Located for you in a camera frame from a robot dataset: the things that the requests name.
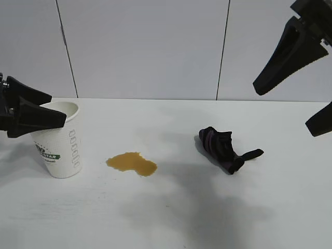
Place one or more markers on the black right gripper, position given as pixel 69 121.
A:
pixel 319 18

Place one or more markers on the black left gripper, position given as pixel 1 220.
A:
pixel 6 109

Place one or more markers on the brown coffee spill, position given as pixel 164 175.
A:
pixel 132 163

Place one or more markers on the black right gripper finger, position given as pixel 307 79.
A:
pixel 320 124

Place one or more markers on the white paper coffee cup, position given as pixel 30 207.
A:
pixel 62 155

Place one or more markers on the dark purple striped cloth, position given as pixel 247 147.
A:
pixel 220 147

